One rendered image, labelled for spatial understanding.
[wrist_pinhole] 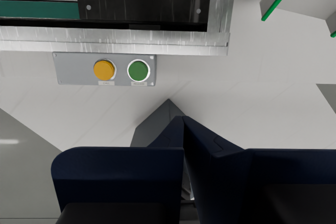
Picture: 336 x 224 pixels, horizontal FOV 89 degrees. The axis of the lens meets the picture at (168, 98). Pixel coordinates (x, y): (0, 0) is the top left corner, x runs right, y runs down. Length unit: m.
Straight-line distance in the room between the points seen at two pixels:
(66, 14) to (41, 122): 0.34
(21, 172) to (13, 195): 0.32
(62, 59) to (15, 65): 0.21
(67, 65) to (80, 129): 0.24
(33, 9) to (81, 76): 0.15
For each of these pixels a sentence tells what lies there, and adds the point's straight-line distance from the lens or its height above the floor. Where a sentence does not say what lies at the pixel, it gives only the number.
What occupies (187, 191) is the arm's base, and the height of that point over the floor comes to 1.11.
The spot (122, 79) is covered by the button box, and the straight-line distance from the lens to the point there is 0.38.
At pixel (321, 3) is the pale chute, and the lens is 0.41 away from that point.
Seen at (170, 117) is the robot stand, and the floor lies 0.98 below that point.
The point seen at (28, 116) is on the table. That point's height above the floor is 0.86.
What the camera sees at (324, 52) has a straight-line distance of 0.63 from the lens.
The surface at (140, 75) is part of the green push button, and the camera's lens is 0.36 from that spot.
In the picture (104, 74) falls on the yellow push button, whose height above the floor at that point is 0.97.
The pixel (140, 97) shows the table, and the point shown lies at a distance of 0.49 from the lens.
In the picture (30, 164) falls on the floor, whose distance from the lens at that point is 2.14.
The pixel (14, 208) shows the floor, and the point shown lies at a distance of 2.66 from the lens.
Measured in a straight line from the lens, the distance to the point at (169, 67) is 0.47.
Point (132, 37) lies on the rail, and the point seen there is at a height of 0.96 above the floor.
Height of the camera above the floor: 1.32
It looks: 70 degrees down
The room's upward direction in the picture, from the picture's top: 176 degrees clockwise
